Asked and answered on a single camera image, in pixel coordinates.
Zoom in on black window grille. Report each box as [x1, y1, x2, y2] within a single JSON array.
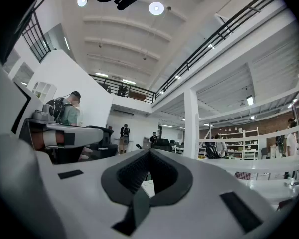
[[21, 10, 52, 63]]

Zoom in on white cubby shelf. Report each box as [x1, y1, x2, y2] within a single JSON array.
[[30, 81, 58, 103]]

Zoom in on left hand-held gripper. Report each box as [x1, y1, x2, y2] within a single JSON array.
[[0, 50, 56, 152]]

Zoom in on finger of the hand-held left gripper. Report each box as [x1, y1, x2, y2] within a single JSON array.
[[45, 123, 104, 150]]

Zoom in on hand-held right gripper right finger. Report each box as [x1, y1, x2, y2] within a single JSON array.
[[137, 148, 283, 239]]

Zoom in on black bag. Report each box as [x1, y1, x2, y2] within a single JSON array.
[[206, 144, 221, 160]]

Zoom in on black mezzanine railing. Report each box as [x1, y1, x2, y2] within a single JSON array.
[[89, 0, 280, 104]]

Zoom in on person's black shirt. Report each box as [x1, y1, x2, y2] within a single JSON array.
[[0, 0, 65, 65]]

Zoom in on white square column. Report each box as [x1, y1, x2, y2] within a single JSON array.
[[183, 88, 200, 160]]

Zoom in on white storage shelves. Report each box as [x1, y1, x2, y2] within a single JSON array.
[[217, 126, 260, 160]]

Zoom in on black head-worn camera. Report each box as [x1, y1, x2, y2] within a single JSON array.
[[94, 0, 143, 11]]

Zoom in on person's left hand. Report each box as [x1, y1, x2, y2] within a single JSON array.
[[79, 146, 94, 161]]

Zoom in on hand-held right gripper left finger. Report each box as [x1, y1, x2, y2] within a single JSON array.
[[34, 148, 150, 239]]

